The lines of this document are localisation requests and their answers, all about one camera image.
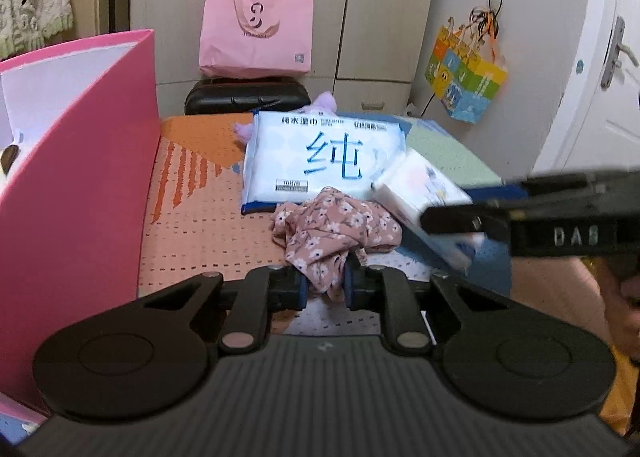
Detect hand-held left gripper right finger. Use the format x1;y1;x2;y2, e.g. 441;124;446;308
342;249;507;356

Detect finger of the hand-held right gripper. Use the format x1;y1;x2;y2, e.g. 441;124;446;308
419;201;513;241
502;168;640;199

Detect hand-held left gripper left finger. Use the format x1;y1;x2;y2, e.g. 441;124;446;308
135;264;309;358

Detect small tissue pack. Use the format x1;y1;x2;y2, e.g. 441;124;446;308
372;147;486;270

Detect pink floral cloth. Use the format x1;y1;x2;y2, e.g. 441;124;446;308
270;186;403;298

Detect white wet wipes pack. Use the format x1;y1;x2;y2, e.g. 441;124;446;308
240;110;407;215

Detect purple plush toy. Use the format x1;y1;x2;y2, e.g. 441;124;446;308
235;91;338;144

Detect pink cardboard box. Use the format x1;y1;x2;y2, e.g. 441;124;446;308
0;28;162;433

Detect person's right hand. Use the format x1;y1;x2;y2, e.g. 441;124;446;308
510;255;640;368

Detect white door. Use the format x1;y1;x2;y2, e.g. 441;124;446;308
530;0;640;178

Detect patchwork table mat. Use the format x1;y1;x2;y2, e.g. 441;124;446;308
137;112;531;338

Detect colourful paper gift bag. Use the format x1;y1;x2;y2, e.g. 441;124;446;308
424;17;510;125

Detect beige wardrobe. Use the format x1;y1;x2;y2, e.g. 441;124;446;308
127;0;441;110

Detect pink tote bag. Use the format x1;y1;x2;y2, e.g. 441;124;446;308
199;0;315;79

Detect metal door handle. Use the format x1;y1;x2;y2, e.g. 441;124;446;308
600;16;640;90

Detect black cord loop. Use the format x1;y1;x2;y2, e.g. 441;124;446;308
486;0;503;38

